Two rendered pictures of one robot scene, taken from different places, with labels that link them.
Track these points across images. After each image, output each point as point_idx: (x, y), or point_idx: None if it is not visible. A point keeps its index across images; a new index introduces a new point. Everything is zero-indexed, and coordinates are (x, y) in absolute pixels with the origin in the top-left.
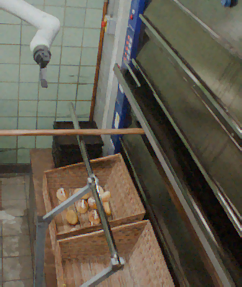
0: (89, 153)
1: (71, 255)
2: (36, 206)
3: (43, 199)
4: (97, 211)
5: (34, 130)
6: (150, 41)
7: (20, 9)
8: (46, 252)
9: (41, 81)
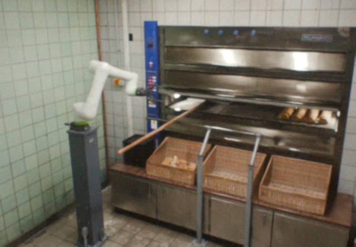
0: (152, 146)
1: None
2: (154, 179)
3: (153, 176)
4: (178, 166)
5: (165, 124)
6: (169, 72)
7: (120, 72)
8: (189, 186)
9: (156, 100)
